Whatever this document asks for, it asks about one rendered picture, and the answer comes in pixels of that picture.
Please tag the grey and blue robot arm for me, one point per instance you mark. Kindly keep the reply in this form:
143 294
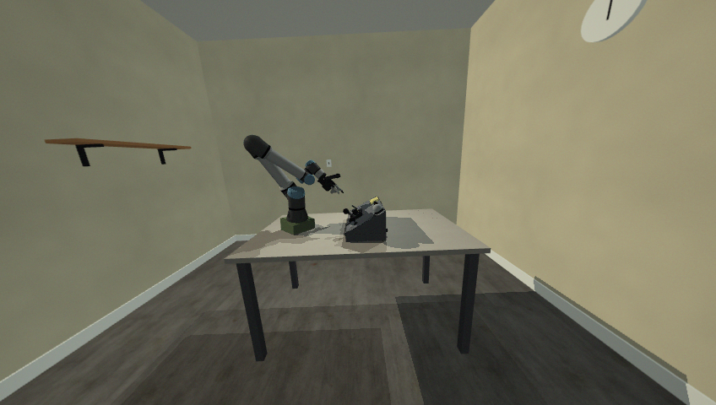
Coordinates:
272 163

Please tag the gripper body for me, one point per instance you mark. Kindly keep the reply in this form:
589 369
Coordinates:
324 182

